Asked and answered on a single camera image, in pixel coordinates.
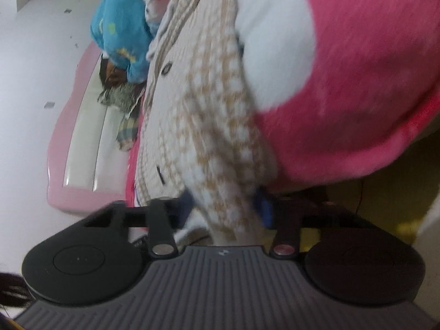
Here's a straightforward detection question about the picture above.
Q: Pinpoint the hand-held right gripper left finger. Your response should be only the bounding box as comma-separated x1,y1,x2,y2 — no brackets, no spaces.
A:
82,191,195,258

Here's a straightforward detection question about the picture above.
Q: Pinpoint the beige houndstooth coat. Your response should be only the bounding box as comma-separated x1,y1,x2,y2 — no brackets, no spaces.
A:
132,0,279,248

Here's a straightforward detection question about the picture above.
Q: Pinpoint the pink floral bed blanket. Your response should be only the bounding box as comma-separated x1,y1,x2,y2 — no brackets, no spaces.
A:
125,0,440,210

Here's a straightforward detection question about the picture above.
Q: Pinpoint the plaid pillow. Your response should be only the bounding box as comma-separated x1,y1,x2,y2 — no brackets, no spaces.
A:
115,112,141,152

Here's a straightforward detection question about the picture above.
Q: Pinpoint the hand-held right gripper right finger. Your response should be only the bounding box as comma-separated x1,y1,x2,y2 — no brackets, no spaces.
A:
254,187,365,258

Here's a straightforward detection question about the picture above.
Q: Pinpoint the pink and white headboard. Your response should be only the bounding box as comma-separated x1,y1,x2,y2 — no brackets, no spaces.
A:
46,39,138,214

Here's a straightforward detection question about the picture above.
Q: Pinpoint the green leaf-print pillow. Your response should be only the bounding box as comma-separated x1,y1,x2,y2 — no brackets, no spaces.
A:
97,82,145,114

